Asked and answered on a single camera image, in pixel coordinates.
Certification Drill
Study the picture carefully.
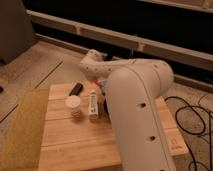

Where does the red pepper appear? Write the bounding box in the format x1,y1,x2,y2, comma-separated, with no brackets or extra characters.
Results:
94,80,101,87

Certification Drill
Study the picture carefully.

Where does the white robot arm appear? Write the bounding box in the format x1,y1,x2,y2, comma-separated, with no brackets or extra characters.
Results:
79,49,176,171

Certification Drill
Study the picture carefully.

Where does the black rectangular remote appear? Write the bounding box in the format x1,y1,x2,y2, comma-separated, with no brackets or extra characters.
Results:
69,83,83,96

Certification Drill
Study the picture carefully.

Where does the white paper cup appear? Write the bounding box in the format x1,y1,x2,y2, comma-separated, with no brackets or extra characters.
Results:
65,95,81,117

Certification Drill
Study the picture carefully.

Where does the white tube bottle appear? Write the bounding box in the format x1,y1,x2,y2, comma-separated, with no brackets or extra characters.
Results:
88,90,99,119

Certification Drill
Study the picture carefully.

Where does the wooden cutting board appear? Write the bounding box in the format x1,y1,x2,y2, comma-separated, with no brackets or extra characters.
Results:
37,82,190,171

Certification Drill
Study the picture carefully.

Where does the grey cabinet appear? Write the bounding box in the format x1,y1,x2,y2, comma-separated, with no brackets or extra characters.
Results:
0,0,37,64

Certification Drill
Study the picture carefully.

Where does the yellow-green cloth mat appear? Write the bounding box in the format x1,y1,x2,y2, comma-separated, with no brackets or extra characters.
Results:
0,89,49,171

